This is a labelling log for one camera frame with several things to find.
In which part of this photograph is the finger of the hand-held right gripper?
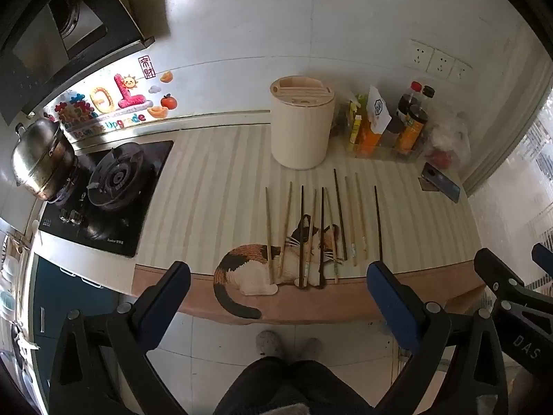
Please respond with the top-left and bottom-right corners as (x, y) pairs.
(474, 248), (536, 301)
(532, 243), (553, 279)

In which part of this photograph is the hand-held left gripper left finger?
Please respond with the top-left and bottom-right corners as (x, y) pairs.
(48, 260), (191, 415)

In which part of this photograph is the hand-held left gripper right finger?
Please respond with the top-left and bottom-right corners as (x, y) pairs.
(366, 260), (510, 415)

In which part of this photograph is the row of chopsticks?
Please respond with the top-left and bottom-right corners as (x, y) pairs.
(264, 168), (385, 289)

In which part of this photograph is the cream round utensil holder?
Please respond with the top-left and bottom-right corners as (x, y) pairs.
(270, 75), (336, 169)

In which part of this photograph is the teal kitchen cabinet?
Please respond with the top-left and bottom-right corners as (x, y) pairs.
(31, 254), (119, 343)

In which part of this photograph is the dark smartphone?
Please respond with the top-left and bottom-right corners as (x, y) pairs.
(420, 163), (461, 203)

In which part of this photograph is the black glass gas stove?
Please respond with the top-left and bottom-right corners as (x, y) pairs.
(38, 139), (174, 259)

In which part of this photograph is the striped cat-print mat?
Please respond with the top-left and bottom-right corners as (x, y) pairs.
(132, 127), (487, 325)

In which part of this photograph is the black burner pan support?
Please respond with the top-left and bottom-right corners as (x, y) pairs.
(87, 145), (146, 213)

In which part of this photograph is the clear plastic organizer tray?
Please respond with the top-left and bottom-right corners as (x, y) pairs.
(345, 136), (426, 164)

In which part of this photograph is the clear plastic bag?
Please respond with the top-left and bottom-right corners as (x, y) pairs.
(425, 113), (472, 170)

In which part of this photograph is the orange-labelled jar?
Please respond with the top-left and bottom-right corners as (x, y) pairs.
(395, 104), (429, 155)

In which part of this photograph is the orange seasoning packet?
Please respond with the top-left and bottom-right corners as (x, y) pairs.
(356, 117), (384, 157)

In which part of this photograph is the grey seasoning shaker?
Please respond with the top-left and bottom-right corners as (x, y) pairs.
(379, 114), (405, 148)

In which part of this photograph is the yellow-green carton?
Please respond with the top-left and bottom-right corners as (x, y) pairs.
(347, 114), (362, 145)

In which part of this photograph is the stainless steel pot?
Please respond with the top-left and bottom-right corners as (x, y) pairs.
(11, 117), (79, 202)

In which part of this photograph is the white packet with blue logo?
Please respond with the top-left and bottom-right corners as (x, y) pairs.
(366, 85), (392, 135)

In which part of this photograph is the dark sauce bottle red cap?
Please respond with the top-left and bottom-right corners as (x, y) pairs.
(396, 81), (423, 124)

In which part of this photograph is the white wall socket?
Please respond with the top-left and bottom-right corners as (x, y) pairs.
(427, 49), (454, 80)
(448, 61), (472, 84)
(403, 39), (434, 72)

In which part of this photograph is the colourful wall sticker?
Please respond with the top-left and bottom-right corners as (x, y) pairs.
(52, 56), (179, 139)

